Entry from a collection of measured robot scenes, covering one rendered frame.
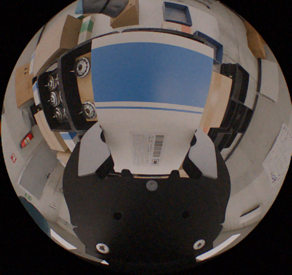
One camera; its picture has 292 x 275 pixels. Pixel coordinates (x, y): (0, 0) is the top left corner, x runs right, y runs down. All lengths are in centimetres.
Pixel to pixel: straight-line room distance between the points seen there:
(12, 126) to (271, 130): 601
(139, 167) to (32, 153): 328
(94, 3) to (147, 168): 61
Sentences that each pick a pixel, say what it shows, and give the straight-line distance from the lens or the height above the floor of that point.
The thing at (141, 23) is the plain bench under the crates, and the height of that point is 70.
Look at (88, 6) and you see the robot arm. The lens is 53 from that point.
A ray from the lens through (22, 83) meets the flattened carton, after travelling 312.
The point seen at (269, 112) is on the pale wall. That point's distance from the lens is 292.
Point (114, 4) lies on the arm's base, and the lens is 54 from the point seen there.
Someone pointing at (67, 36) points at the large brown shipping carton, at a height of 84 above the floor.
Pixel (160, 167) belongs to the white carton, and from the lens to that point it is 15.
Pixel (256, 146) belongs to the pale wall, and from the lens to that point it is 299.
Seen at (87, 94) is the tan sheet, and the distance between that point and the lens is 50.
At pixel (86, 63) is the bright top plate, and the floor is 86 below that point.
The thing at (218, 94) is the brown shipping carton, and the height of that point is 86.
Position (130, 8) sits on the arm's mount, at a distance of 51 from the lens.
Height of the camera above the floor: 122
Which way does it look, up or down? 58 degrees down
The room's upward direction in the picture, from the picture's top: 180 degrees counter-clockwise
